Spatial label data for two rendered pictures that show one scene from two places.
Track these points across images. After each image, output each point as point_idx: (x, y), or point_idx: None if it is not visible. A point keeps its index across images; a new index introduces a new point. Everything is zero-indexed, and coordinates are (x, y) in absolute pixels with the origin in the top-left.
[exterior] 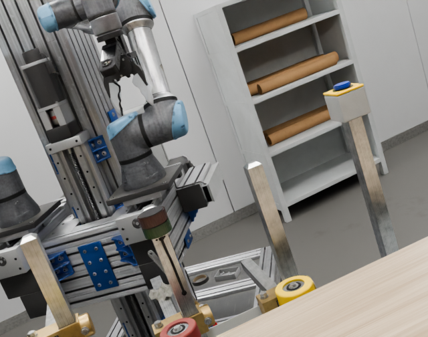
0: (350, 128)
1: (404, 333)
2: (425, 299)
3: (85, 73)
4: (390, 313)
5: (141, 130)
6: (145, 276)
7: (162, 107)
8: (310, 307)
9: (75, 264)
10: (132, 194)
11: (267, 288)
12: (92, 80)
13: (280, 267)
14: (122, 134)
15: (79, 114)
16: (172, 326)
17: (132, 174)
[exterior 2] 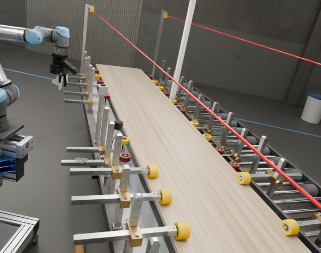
0: (104, 97)
1: (155, 135)
2: (146, 131)
3: None
4: (148, 134)
5: (10, 98)
6: (17, 175)
7: (13, 87)
8: (136, 139)
9: None
10: (12, 133)
11: (96, 148)
12: None
13: (104, 139)
14: (5, 100)
15: None
16: (122, 155)
17: (5, 122)
